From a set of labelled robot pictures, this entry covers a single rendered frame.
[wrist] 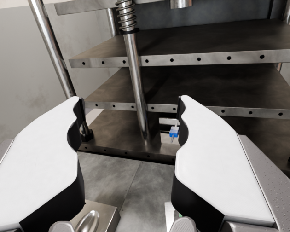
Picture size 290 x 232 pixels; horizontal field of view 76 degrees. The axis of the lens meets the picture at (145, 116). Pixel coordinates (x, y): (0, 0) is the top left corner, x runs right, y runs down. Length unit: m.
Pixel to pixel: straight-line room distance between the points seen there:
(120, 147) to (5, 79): 1.64
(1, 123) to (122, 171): 1.73
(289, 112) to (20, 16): 2.52
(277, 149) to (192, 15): 1.08
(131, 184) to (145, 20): 1.27
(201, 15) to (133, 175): 1.23
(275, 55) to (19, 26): 2.36
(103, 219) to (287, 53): 0.89
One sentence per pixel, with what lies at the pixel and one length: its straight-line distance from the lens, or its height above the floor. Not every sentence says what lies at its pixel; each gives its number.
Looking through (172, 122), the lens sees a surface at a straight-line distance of 1.00.
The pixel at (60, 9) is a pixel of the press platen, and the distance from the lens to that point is 1.08.
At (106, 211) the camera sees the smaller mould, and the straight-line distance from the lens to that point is 0.78.
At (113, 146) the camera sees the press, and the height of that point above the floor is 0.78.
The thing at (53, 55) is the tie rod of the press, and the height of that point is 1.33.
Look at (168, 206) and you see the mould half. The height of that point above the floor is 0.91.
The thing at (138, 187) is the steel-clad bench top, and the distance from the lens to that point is 0.89.
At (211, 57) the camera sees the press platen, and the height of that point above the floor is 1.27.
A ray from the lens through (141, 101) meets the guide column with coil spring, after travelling 0.93.
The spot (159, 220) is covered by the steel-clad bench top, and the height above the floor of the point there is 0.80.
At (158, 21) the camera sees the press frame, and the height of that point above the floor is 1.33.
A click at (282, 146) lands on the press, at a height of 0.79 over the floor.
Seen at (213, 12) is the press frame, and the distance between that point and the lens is 1.61.
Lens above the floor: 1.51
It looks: 32 degrees down
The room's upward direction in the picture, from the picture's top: 9 degrees counter-clockwise
